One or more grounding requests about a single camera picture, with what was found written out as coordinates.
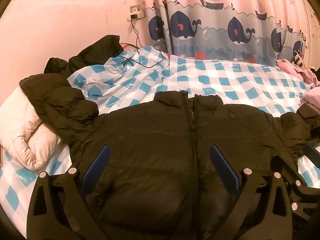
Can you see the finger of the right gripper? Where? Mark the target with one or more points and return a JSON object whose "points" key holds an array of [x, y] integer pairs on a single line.
{"points": [[312, 154], [304, 200]]}

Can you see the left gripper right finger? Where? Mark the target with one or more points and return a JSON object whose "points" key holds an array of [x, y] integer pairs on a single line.
{"points": [[262, 207]]}

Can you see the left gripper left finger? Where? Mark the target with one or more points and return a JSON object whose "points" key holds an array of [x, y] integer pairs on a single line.
{"points": [[58, 209]]}

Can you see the black puffer jacket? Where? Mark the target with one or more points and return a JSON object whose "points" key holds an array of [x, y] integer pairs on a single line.
{"points": [[160, 182]]}

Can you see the pink clothes pile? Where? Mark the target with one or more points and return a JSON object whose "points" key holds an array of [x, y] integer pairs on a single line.
{"points": [[310, 97]]}

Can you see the white quilted jacket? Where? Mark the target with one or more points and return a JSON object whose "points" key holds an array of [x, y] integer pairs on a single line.
{"points": [[23, 134]]}

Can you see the whale print curtain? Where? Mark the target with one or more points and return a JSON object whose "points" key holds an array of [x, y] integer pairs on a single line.
{"points": [[258, 31]]}

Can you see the blue white checkered bed cover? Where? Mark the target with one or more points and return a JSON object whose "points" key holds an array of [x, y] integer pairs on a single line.
{"points": [[133, 78]]}

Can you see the black garment by wall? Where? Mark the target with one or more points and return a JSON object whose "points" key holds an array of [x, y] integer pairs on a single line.
{"points": [[97, 53]]}

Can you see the white wall power socket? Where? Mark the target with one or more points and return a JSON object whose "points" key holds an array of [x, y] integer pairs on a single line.
{"points": [[136, 13]]}

